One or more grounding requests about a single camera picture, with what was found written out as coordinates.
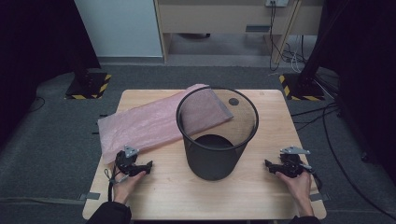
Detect bundle of black floor cables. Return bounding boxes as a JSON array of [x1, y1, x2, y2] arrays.
[[290, 102, 340, 132]]

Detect light wooden desk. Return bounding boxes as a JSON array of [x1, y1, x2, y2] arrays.
[[153, 0, 325, 64]]

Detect black striped stand base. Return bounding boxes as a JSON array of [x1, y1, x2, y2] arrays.
[[64, 72, 112, 101], [278, 73, 326, 102]]

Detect black metal stand pole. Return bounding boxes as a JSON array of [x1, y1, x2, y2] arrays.
[[298, 0, 347, 89]]

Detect person's right hand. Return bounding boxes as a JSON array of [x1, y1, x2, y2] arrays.
[[275, 170, 313, 204]]

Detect black hanging cable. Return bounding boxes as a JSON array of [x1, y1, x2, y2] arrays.
[[269, 1, 281, 72]]

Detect grey tape strip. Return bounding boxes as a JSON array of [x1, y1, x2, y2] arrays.
[[78, 191, 101, 202], [308, 192, 331, 203]]

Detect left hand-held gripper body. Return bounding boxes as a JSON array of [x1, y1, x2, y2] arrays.
[[115, 145, 140, 178]]

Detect white cable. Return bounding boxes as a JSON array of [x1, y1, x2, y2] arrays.
[[290, 35, 305, 73]]

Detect thin black floor cable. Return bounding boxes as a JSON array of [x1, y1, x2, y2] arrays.
[[27, 96, 47, 114]]

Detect right hand-held gripper cable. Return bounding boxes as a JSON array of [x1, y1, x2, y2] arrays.
[[300, 162, 323, 192]]

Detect grey power strip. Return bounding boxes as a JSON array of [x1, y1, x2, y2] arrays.
[[264, 0, 290, 7]]

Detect person's left hand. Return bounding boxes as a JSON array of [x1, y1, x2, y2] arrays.
[[112, 170, 148, 205]]

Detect black curtain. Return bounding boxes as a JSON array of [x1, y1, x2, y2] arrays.
[[320, 0, 396, 178], [0, 0, 102, 147]]

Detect pink plastic bag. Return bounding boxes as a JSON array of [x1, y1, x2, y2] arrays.
[[97, 83, 234, 165]]

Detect black floor tape marks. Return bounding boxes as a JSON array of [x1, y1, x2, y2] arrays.
[[92, 114, 108, 135]]

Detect black mesh waste bin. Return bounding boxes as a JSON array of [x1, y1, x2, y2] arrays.
[[176, 86, 260, 182]]

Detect long black floor cable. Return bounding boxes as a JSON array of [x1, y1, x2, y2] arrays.
[[321, 104, 396, 220]]

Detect hand-held gripper cable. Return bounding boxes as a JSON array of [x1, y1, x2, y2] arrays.
[[300, 162, 323, 192], [104, 164, 130, 203]]

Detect left hand-held gripper cable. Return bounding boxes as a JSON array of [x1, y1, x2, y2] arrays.
[[104, 164, 130, 203]]

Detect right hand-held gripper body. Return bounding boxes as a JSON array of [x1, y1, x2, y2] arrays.
[[278, 146, 312, 179]]

